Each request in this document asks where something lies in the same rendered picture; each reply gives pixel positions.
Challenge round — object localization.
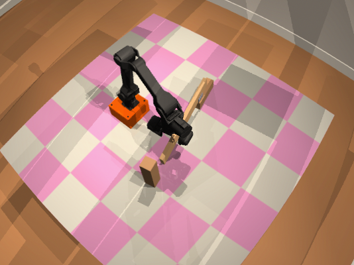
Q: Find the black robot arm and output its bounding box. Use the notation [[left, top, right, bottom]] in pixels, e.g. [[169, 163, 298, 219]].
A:
[[113, 46, 192, 138]]

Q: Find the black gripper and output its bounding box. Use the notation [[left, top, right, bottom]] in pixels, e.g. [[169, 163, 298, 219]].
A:
[[147, 115, 194, 146]]

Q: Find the brown wooden plank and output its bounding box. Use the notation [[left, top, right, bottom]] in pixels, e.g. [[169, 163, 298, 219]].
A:
[[159, 78, 207, 164]]

